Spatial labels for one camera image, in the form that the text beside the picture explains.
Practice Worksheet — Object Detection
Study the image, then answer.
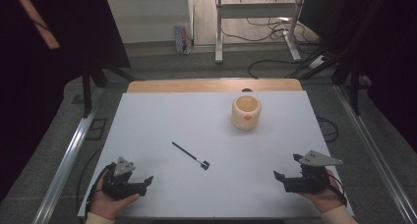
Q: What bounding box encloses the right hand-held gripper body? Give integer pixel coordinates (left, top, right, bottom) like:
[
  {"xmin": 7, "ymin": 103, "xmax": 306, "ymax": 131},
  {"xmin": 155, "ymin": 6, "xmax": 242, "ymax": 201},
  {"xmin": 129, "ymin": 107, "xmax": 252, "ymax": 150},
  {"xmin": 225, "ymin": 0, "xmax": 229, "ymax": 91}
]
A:
[{"xmin": 282, "ymin": 149, "xmax": 344, "ymax": 195}]

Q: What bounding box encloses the person's right hand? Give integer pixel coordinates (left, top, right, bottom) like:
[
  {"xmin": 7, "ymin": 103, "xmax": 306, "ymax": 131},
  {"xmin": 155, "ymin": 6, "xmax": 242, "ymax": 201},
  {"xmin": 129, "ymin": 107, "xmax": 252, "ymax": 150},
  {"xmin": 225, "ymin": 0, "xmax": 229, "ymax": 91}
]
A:
[{"xmin": 298, "ymin": 169, "xmax": 348, "ymax": 214}]

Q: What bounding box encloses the black metal stand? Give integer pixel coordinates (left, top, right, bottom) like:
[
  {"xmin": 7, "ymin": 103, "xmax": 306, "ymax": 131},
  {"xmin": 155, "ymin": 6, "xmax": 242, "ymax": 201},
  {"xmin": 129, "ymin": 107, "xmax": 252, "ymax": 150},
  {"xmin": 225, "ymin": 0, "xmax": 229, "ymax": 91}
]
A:
[
  {"xmin": 81, "ymin": 62, "xmax": 136, "ymax": 119},
  {"xmin": 347, "ymin": 53, "xmax": 362, "ymax": 117}
]

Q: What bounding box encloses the black square floor plate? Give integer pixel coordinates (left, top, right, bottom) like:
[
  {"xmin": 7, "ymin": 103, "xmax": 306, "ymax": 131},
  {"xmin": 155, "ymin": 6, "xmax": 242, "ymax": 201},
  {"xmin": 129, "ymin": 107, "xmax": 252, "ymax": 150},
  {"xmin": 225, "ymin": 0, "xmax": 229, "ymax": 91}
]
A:
[{"xmin": 85, "ymin": 117, "xmax": 108, "ymax": 141}]

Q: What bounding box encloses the white metal desk frame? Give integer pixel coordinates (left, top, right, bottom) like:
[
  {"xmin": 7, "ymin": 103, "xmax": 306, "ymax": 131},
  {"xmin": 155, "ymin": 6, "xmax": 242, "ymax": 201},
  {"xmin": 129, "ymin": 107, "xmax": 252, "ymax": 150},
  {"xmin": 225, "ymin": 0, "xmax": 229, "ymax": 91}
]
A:
[{"xmin": 214, "ymin": 0, "xmax": 308, "ymax": 65}]

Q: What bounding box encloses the white power strip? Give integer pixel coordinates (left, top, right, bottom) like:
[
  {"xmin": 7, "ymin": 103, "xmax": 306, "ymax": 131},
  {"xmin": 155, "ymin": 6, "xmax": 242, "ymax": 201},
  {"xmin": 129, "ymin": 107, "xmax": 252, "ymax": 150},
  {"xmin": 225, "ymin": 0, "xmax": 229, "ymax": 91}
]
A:
[{"xmin": 308, "ymin": 54, "xmax": 327, "ymax": 70}]

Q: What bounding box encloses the white table board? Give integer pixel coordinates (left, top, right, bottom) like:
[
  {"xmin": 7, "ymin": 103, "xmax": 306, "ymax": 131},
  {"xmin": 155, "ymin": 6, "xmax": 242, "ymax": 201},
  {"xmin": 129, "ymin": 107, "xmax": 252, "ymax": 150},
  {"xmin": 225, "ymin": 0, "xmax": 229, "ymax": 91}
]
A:
[{"xmin": 77, "ymin": 89, "xmax": 355, "ymax": 219}]

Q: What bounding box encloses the aluminium floor rail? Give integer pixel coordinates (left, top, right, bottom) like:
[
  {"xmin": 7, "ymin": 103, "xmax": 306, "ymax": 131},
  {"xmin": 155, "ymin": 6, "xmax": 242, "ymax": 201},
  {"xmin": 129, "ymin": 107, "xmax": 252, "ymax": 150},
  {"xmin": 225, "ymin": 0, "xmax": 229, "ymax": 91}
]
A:
[
  {"xmin": 333, "ymin": 84, "xmax": 417, "ymax": 224},
  {"xmin": 31, "ymin": 85, "xmax": 106, "ymax": 224}
]

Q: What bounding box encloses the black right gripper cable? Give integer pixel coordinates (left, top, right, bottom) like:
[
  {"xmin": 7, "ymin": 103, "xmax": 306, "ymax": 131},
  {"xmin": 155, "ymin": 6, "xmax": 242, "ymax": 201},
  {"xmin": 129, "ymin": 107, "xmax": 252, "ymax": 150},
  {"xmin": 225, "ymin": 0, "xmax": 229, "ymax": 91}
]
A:
[{"xmin": 328, "ymin": 174, "xmax": 348, "ymax": 207}]

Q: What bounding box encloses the wooden table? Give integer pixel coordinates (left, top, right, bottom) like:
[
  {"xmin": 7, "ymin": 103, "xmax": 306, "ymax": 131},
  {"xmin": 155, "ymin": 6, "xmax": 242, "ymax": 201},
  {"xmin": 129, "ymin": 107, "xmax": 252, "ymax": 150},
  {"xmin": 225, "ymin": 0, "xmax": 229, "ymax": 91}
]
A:
[{"xmin": 126, "ymin": 79, "xmax": 303, "ymax": 94}]

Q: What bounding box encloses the thin black pen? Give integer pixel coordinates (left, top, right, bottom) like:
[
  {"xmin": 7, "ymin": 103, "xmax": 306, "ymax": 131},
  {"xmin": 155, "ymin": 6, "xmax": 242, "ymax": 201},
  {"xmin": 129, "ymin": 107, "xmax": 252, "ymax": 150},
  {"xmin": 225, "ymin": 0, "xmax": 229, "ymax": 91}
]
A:
[{"xmin": 171, "ymin": 141, "xmax": 210, "ymax": 171}]

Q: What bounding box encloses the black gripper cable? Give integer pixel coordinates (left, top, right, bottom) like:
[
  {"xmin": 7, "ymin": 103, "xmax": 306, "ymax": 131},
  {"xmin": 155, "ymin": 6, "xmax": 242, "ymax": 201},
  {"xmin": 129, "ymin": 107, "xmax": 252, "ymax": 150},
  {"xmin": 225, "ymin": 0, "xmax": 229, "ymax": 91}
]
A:
[
  {"xmin": 328, "ymin": 174, "xmax": 348, "ymax": 207},
  {"xmin": 76, "ymin": 144, "xmax": 114, "ymax": 222}
]

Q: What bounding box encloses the light wooden strip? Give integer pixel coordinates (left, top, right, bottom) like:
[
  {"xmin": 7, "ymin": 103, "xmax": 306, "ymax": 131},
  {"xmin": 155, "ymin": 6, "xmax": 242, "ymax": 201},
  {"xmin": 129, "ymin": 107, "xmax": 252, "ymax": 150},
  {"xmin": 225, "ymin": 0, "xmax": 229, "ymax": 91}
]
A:
[{"xmin": 11, "ymin": 0, "xmax": 61, "ymax": 51}]

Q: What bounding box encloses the looped black floor cable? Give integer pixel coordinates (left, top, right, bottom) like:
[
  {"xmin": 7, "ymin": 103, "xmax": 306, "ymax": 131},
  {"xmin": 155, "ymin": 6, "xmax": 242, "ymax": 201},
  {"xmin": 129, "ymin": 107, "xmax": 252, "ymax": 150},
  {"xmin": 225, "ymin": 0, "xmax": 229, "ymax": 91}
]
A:
[{"xmin": 315, "ymin": 115, "xmax": 340, "ymax": 143}]

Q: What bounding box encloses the cream ribbed cup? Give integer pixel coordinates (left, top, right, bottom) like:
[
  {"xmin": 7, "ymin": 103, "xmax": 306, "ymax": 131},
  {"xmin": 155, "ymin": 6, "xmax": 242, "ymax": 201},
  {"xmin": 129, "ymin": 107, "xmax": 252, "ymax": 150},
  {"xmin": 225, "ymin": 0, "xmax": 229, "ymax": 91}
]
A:
[{"xmin": 231, "ymin": 94, "xmax": 263, "ymax": 132}]

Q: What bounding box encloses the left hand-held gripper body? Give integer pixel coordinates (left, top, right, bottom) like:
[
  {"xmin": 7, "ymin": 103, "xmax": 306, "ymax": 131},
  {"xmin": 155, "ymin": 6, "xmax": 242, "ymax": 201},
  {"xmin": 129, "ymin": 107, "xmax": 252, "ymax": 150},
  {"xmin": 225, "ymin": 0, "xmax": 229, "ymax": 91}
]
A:
[{"xmin": 101, "ymin": 156, "xmax": 136, "ymax": 200}]

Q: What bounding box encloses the tangle of black cables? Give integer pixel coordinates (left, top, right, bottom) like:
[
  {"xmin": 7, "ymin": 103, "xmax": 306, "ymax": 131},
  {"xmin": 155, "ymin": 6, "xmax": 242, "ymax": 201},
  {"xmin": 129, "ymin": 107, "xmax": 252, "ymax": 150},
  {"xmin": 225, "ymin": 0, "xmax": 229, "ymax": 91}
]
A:
[{"xmin": 220, "ymin": 17, "xmax": 318, "ymax": 44}]

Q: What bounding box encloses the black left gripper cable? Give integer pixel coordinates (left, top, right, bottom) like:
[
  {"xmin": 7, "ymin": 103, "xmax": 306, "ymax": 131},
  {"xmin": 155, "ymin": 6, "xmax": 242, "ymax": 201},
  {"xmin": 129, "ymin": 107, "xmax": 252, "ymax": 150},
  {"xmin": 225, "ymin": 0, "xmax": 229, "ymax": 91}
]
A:
[{"xmin": 76, "ymin": 144, "xmax": 114, "ymax": 222}]

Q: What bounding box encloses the person's left hand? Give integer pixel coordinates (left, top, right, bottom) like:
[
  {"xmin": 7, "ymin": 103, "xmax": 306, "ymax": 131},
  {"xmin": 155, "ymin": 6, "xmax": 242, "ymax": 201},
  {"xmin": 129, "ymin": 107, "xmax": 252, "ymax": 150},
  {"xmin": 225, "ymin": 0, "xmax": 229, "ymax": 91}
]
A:
[{"xmin": 89, "ymin": 169, "xmax": 142, "ymax": 221}]

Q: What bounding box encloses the colourful printed box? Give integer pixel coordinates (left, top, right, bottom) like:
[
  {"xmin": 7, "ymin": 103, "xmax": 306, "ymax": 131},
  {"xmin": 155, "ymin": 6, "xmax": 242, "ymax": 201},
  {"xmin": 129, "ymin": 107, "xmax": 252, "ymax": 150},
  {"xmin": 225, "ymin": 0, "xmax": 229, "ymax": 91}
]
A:
[{"xmin": 173, "ymin": 24, "xmax": 193, "ymax": 56}]

